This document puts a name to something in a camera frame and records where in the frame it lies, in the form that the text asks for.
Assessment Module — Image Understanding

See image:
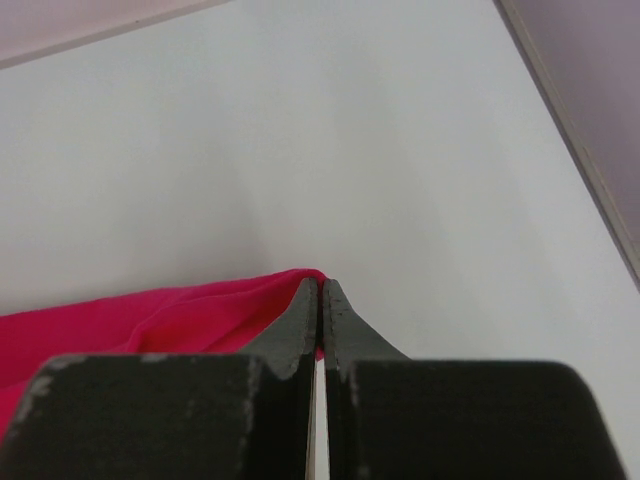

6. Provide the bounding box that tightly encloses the magenta t shirt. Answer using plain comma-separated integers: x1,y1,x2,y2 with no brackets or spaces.
1,269,326,430

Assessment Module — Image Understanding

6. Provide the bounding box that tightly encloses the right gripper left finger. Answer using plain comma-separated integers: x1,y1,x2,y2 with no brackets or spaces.
1,278,318,479

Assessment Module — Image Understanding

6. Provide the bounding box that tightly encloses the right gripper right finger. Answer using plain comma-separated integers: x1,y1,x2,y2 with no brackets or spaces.
322,280,625,479

